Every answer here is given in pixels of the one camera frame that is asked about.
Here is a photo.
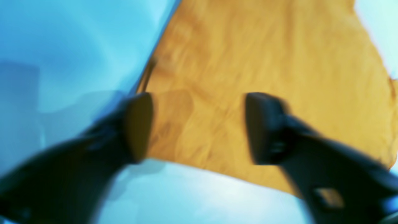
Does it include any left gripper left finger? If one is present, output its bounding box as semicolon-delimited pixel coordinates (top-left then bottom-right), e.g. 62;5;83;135
1;92;154;224

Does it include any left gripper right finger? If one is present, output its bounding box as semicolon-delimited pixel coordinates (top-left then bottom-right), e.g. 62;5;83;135
245;92;398;224

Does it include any orange t-shirt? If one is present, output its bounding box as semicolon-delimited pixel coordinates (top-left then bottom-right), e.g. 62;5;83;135
137;0;398;198

